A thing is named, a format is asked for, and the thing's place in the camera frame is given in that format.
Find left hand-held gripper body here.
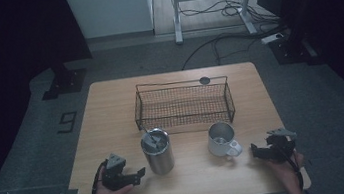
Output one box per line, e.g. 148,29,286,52
98,150,136,193

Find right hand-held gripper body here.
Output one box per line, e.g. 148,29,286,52
264,125,301,166

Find stainless steel tumbler with lid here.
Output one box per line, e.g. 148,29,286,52
138,126,177,178

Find metal drinking straw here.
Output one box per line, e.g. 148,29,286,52
140,123,159,146

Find black wire mesh basket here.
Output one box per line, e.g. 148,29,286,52
129,71,239,137

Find person's right hand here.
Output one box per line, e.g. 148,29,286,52
262,148,309,190

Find white mug with steel interior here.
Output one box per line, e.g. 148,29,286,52
204,118,245,162

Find small grey tape piece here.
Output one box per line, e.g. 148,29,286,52
56,187,80,194

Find round grey table grommet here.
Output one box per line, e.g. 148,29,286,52
198,75,213,86

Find black stand base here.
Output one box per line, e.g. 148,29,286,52
37,60,91,102
267,30,325,72

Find white power strip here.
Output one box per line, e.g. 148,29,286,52
259,31,287,46

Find black curtain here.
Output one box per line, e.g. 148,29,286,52
255,0,344,140
0,0,112,194

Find white cabinet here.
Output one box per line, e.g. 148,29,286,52
62,0,158,43

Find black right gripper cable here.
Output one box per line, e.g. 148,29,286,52
275,142,308,194

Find long black floor cable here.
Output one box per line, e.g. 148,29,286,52
178,24,292,71

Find tangled black floor cables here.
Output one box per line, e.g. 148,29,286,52
178,0,282,37

